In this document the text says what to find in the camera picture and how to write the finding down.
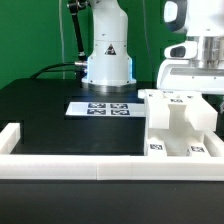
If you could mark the white marker sheet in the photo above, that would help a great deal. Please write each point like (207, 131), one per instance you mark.
(102, 109)

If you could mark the white U-shaped fence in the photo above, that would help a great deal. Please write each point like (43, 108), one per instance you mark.
(70, 167)

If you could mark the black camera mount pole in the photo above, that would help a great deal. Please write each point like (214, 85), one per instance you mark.
(74, 7)

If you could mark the white chair seat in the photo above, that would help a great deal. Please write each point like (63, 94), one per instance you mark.
(177, 139)

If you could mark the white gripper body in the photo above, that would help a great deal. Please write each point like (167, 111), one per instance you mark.
(194, 65)

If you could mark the white chair back frame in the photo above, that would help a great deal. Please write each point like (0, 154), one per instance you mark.
(164, 107)

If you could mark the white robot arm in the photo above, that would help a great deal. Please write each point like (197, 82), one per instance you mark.
(109, 67)

